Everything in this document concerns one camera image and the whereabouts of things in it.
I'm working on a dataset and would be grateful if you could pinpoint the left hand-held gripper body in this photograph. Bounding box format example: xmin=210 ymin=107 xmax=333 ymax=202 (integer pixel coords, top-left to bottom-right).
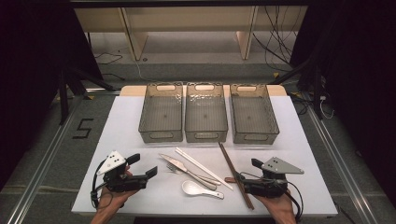
xmin=96 ymin=150 xmax=149 ymax=193

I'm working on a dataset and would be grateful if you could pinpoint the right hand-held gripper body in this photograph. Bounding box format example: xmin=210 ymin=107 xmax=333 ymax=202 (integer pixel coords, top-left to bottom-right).
xmin=242 ymin=156 xmax=305 ymax=199

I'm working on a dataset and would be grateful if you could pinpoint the brown wooden chopstick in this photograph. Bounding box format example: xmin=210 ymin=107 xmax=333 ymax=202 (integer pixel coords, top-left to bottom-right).
xmin=219 ymin=142 xmax=255 ymax=210
xmin=218 ymin=142 xmax=252 ymax=210

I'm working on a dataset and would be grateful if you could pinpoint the metal table knife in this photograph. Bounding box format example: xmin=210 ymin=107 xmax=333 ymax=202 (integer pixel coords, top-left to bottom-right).
xmin=158 ymin=153 xmax=218 ymax=191

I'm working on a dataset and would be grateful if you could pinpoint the white chopstick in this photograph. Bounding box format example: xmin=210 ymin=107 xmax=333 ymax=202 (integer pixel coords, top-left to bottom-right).
xmin=176 ymin=147 xmax=230 ymax=187
xmin=174 ymin=148 xmax=233 ymax=191

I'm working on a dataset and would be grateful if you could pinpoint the white ceramic spoon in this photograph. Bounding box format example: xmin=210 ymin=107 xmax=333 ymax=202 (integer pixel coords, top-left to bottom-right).
xmin=181 ymin=180 xmax=225 ymax=200

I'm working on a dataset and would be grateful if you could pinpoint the transparent grey storage bin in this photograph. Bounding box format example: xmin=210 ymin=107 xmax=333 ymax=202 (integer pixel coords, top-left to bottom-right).
xmin=184 ymin=81 xmax=229 ymax=144
xmin=138 ymin=81 xmax=185 ymax=144
xmin=229 ymin=83 xmax=280 ymax=146

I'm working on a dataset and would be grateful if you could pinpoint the person's left hand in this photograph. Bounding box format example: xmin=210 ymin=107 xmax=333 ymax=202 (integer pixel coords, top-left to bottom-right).
xmin=98 ymin=186 xmax=140 ymax=214

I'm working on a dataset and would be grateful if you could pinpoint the person's right hand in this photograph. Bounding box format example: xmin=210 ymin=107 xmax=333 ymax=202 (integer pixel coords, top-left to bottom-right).
xmin=253 ymin=189 xmax=297 ymax=217

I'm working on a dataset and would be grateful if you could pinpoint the metal fork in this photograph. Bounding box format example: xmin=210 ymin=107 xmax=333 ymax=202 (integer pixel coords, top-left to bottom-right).
xmin=165 ymin=162 xmax=222 ymax=187

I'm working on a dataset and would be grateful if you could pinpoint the white table mat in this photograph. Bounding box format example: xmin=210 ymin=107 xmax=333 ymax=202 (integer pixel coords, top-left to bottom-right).
xmin=71 ymin=94 xmax=339 ymax=217

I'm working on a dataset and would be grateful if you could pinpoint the black metal stand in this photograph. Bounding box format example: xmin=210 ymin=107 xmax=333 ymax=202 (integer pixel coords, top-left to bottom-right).
xmin=57 ymin=66 xmax=117 ymax=125
xmin=270 ymin=55 xmax=325 ymax=120

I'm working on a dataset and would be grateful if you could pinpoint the dark curtain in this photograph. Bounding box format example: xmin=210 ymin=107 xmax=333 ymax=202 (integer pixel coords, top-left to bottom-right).
xmin=290 ymin=0 xmax=396 ymax=213
xmin=0 ymin=0 xmax=105 ymax=191

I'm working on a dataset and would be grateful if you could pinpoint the pale wooden desk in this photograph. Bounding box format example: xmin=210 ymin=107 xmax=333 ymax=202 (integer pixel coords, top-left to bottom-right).
xmin=74 ymin=6 xmax=309 ymax=62

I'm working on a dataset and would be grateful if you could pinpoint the left hand-held gripper cable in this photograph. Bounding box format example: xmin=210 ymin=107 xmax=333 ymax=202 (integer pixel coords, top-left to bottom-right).
xmin=90 ymin=158 xmax=115 ymax=210

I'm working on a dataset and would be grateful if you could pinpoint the hand-held gripper cable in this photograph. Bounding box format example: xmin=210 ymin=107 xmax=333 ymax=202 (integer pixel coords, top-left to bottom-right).
xmin=90 ymin=158 xmax=115 ymax=210
xmin=237 ymin=171 xmax=305 ymax=222

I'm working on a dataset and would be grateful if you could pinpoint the right hand-held gripper cable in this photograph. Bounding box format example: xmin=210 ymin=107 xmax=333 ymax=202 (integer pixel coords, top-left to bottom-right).
xmin=237 ymin=171 xmax=305 ymax=222

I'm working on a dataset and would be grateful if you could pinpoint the aluminium floor rail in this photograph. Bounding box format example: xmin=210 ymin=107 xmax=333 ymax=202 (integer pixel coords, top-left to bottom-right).
xmin=5 ymin=92 xmax=87 ymax=224
xmin=305 ymin=104 xmax=380 ymax=224

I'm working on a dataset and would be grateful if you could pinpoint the white floor cable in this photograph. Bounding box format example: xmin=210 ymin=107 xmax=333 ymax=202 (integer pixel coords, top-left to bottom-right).
xmin=134 ymin=59 xmax=151 ymax=83

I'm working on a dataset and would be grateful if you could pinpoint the black floor cable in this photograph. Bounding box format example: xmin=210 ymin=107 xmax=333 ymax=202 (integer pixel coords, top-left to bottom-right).
xmin=93 ymin=50 xmax=126 ymax=81

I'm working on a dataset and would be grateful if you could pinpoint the bundle of black cables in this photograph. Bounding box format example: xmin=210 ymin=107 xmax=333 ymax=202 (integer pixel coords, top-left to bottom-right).
xmin=251 ymin=6 xmax=301 ymax=73

